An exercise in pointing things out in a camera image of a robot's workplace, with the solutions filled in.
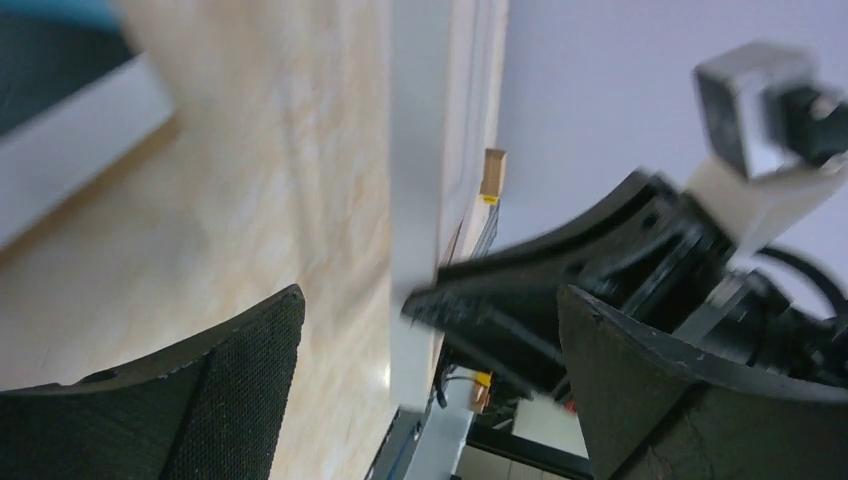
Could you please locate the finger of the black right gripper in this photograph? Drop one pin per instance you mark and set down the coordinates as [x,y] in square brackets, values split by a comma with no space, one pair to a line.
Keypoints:
[622,251]

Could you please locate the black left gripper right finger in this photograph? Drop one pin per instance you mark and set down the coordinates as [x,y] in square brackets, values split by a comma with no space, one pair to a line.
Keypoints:
[653,407]

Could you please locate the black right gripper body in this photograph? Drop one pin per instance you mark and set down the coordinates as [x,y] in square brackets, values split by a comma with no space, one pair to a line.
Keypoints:
[746,319]

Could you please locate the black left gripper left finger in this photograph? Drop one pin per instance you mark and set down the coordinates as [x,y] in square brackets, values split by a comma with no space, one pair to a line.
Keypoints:
[208,407]

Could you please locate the light wooden picture frame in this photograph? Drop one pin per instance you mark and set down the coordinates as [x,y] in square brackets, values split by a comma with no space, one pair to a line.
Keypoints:
[445,75]

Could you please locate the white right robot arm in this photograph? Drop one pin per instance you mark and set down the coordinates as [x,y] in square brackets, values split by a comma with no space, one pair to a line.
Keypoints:
[723,214]

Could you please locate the printed photo on board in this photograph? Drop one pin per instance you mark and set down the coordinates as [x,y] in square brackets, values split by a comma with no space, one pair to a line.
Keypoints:
[75,97]

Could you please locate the small yellow object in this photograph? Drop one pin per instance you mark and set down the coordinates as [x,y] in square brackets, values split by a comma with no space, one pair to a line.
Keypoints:
[480,392]

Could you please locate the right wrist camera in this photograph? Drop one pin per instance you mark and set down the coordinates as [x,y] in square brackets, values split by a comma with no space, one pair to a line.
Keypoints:
[767,113]

